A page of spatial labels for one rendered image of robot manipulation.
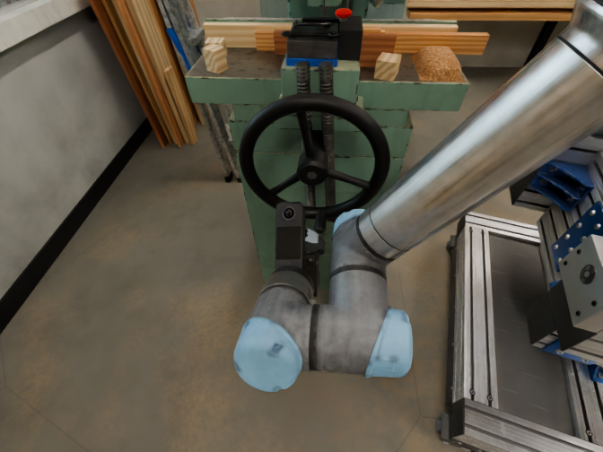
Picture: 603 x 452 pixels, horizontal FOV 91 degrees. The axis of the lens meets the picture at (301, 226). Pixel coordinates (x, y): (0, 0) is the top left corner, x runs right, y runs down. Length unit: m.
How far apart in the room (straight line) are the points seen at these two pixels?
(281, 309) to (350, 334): 0.08
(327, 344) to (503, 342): 0.91
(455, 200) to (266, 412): 1.01
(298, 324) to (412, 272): 1.15
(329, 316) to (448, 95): 0.55
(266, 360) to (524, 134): 0.31
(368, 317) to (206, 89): 0.60
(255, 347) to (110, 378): 1.11
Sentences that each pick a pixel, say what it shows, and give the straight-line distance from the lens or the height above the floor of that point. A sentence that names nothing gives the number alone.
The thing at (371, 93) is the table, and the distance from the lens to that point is 0.71.
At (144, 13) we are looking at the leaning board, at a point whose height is 0.73.
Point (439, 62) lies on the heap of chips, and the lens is 0.75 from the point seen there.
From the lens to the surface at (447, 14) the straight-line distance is 2.76.
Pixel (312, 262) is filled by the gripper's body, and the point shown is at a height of 0.76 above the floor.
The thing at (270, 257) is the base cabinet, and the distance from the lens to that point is 1.16.
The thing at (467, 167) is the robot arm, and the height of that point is 1.01.
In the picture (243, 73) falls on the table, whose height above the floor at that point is 0.90.
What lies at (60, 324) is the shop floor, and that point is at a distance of 1.63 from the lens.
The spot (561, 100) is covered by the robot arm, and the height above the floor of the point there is 1.07.
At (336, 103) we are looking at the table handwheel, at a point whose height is 0.95.
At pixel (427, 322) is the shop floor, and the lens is 1.36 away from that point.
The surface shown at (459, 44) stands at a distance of 0.88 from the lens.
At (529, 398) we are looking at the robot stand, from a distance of 1.17.
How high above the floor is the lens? 1.18
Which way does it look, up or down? 49 degrees down
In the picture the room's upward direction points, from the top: 2 degrees counter-clockwise
